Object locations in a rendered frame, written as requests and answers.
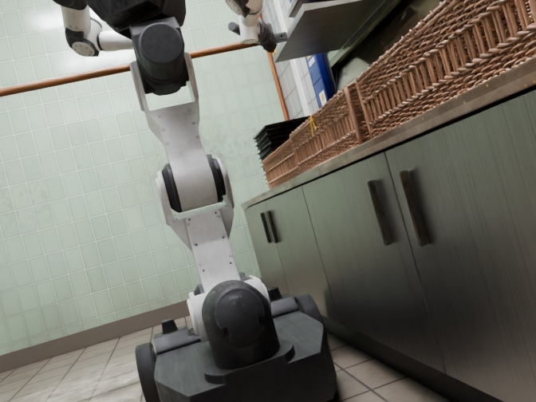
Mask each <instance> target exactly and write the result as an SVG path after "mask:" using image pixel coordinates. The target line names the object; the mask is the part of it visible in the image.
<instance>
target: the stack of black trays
mask: <svg viewBox="0 0 536 402"><path fill-rule="evenodd" d="M308 117H310V116H304V117H300V118H297V119H292V120H286V121H282V122H278V123H274V124H268V125H265V126H264V127H263V128H262V129H261V130H260V131H259V132H258V133H257V134H256V135H255V136H254V137H253V140H256V141H255V143H256V142H257V145H256V146H255V147H258V150H260V152H259V153H258V154H257V155H260V158H259V160H260V159H261V160H262V161H263V160H265V159H266V158H267V157H268V156H269V155H270V154H271V153H273V152H274V151H276V149H277V148H280V146H282V145H283V144H284V143H285V142H286V141H287V140H288V139H290V138H289V137H290V134H291V133H292V132H293V131H295V130H294V129H297V128H298V127H299V126H300V125H302V122H303V123H304V122H305V120H308V119H309V118H308ZM261 164H262V162H261Z"/></svg>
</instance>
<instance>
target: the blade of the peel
mask: <svg viewBox="0 0 536 402"><path fill-rule="evenodd" d="M373 1H374V0H336V1H328V2H314V3H306V4H302V6H301V8H300V10H299V11H298V14H297V15H296V17H295V19H294V21H293V23H292V24H291V26H290V28H289V30H288V31H287V37H288V39H287V41H284V42H282V43H281V45H280V46H279V47H278V50H277V52H276V53H275V55H274V57H273V59H274V63H277V62H281V61H288V60H293V59H296V58H300V57H308V56H312V55H315V54H319V53H327V52H330V51H331V49H332V48H333V47H334V46H335V45H336V44H337V43H338V42H339V41H340V40H341V38H342V37H343V36H344V35H345V33H346V32H347V31H348V30H349V29H350V27H351V26H352V25H353V24H354V23H355V21H356V20H357V19H358V18H359V17H360V16H361V15H362V14H363V13H364V12H365V10H366V9H367V8H368V7H369V6H370V4H371V3H372V2H373Z"/></svg>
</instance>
